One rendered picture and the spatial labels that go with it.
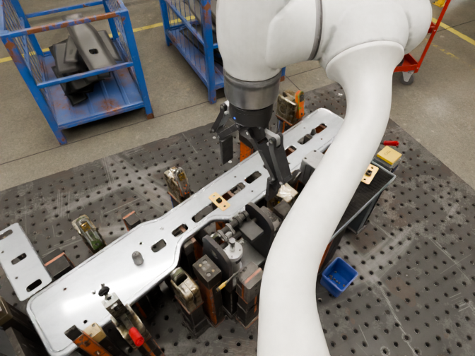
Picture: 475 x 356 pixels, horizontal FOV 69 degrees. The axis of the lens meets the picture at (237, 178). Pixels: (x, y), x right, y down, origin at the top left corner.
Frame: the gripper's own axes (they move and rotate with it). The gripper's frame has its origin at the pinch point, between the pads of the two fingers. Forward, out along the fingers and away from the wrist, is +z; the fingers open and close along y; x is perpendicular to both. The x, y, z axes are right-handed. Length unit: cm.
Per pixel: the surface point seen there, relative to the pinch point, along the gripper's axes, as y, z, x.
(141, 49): 296, 146, -125
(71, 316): 23, 46, 47
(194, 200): 31, 46, -5
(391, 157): -10, 30, -59
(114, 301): 7.7, 24.8, 35.0
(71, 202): 89, 76, 27
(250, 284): -6.9, 38.7, 4.5
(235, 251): 2.4, 35.7, 1.6
